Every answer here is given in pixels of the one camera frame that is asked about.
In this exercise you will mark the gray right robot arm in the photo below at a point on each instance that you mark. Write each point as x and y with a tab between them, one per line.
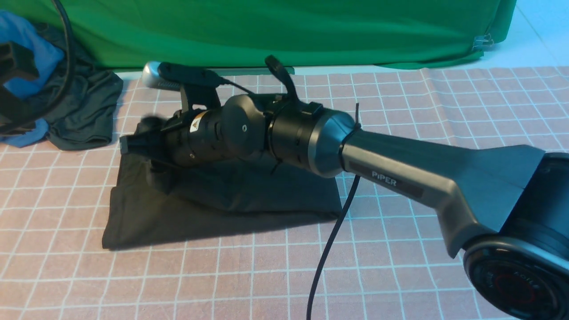
505	207

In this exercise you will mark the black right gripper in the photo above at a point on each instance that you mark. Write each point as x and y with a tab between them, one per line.
186	140

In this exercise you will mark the green backdrop cloth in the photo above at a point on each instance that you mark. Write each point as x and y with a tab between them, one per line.
399	34

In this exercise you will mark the dark gray crumpled garment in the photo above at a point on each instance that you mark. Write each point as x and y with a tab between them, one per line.
84	118

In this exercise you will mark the dark gray long-sleeved shirt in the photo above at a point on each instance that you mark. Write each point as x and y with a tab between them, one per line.
151	206

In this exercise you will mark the blue crumpled garment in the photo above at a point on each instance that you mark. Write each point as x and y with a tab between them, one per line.
17	29

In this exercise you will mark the gray metal bar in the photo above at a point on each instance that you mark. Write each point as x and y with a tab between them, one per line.
241	71

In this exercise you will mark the metal binder clip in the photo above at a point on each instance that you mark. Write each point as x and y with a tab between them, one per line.
482	43

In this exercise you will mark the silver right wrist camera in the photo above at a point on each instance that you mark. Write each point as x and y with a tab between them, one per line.
197	86

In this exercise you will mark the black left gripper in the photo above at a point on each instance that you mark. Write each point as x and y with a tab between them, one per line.
17	70

